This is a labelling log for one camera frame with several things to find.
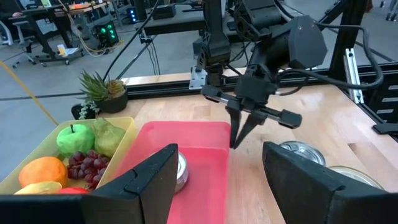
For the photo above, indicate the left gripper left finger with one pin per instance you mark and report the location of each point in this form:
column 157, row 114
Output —
column 93, row 208

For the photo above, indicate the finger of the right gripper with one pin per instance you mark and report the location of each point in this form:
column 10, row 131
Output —
column 234, row 121
column 252, row 124

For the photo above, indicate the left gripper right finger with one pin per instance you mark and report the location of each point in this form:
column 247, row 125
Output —
column 326, row 202

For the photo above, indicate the red toy apple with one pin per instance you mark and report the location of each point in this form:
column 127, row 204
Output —
column 74, row 190

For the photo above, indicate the dark red toy grapes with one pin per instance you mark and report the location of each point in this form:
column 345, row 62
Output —
column 88, row 168

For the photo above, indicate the yellow toy mango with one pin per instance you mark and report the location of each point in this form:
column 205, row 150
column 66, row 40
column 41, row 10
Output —
column 38, row 188

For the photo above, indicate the orange toy fruit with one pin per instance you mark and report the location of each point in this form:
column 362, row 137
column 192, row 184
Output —
column 43, row 171

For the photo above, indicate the green toy apple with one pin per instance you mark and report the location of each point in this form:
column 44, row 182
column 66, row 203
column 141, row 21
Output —
column 74, row 141

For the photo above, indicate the green toy pear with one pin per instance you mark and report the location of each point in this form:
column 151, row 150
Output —
column 109, row 140

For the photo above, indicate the silver tin can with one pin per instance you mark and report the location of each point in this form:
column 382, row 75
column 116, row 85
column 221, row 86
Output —
column 183, row 172
column 306, row 152
column 357, row 175

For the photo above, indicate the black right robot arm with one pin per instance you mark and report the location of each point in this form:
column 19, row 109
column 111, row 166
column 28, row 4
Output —
column 304, row 40

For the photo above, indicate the red translucent bin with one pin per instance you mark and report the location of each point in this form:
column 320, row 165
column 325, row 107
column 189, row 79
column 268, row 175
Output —
column 202, row 140

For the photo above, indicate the yellow translucent bin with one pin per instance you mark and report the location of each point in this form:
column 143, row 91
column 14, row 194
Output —
column 37, row 149

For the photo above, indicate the small pale succulent pot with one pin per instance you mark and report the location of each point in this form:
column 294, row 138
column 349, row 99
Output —
column 82, row 110

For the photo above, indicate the black cart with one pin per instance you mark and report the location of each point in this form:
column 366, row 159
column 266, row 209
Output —
column 180, row 21

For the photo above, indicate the potted green succulent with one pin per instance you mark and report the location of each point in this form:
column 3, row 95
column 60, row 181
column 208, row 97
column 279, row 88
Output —
column 113, row 101

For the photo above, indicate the computer tower green lights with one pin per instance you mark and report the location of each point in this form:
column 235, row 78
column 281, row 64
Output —
column 107, row 32

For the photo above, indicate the office chair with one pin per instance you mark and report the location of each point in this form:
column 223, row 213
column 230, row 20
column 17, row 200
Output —
column 15, row 37

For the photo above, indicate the work desk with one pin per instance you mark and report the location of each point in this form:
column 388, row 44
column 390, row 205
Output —
column 53, row 18

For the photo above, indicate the person's hand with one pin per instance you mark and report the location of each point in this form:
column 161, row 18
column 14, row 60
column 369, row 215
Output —
column 17, row 14

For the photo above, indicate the person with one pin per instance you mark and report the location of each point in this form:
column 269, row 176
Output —
column 7, row 7

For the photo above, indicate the silver aluminium bracket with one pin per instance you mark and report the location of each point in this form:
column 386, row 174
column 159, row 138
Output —
column 353, row 74

